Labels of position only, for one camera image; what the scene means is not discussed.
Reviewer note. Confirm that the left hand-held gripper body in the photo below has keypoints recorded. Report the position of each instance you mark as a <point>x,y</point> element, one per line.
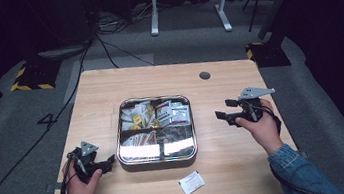
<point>85,165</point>

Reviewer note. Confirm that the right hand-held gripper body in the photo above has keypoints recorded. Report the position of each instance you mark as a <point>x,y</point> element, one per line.
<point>251,105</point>

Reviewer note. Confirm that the square metal compartment tray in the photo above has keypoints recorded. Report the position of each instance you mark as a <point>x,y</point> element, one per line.
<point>157,156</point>

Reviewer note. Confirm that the single white sachet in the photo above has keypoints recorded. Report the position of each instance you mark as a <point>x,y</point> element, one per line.
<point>191,182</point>

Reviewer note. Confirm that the person's left hand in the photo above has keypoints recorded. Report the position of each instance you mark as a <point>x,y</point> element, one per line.
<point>81,191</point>

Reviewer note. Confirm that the person's right hand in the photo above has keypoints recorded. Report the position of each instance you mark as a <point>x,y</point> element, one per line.
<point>267,131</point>

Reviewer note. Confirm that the grey round table grommet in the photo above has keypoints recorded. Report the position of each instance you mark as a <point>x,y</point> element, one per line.
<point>205,75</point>

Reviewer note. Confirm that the pile of brown stick packets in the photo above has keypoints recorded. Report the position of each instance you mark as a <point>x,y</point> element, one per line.
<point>142,139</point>

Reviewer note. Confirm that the black yellow striped base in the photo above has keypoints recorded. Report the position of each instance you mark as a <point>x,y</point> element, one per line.
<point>34,78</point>
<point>268,55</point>

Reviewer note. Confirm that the pile of white yellow packets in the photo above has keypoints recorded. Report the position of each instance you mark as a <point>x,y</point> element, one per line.
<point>137,116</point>

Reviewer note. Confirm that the pile of silver white packets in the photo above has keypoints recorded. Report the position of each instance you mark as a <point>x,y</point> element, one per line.
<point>175,113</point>

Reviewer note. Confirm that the grey flat stand base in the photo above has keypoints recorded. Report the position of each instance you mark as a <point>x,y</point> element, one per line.
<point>61,52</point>

